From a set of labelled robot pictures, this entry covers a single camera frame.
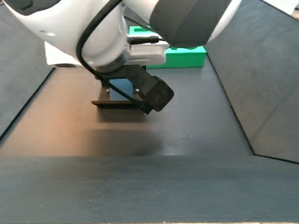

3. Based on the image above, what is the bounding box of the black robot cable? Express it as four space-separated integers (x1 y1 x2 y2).
75 0 161 108

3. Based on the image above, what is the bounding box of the black curved fixture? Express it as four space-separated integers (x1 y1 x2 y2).
91 83 143 109

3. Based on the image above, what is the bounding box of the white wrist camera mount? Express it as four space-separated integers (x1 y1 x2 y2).
127 34 169 66

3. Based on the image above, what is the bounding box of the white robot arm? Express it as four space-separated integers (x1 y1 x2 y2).
3 0 242 113

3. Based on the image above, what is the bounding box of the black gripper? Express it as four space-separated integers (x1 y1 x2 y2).
97 65 173 115

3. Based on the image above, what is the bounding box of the green foam shape board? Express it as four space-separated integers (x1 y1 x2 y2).
128 26 207 69

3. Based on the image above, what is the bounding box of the blue rectangular block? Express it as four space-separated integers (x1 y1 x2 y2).
109 79 133 101

